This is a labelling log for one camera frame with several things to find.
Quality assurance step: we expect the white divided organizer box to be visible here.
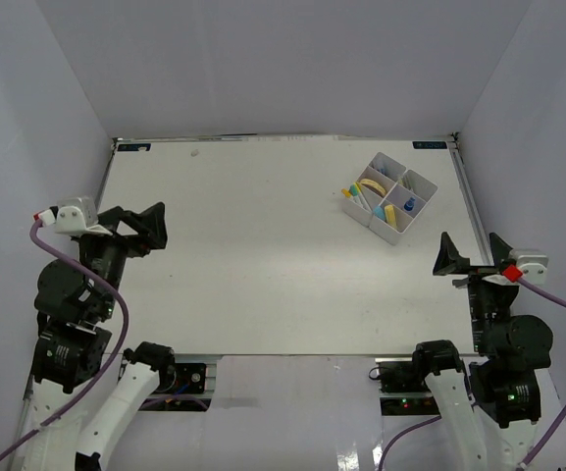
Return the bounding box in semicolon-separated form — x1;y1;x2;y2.
341;152;438;245

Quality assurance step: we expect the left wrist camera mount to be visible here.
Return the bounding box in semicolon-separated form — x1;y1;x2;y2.
33;196;112;236

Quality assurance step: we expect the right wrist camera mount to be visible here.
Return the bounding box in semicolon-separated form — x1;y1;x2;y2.
483;248;549;287

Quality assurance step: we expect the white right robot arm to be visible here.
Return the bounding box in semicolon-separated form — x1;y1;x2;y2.
411;233;553;470

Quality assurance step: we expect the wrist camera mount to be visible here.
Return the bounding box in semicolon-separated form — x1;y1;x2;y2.
33;196;112;236
483;248;549;287

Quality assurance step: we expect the light blue marker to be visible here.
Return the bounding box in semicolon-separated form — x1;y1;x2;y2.
373;206;386;220

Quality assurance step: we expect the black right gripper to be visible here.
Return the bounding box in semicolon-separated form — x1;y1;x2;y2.
433;231;514;353

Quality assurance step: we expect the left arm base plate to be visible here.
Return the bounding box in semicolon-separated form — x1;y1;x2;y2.
116;362;216;411

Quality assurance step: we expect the yellow white pen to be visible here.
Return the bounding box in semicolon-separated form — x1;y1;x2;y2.
341;188;361;205

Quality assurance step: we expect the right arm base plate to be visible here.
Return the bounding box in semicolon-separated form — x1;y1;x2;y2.
368;359;439;417

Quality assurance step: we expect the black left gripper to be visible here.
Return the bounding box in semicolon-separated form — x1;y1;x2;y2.
82;198;168;317

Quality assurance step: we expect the blue capped small marker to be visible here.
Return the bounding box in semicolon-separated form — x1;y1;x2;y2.
403;197;416;212

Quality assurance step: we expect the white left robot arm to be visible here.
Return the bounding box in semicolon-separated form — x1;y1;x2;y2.
21;197;177;470

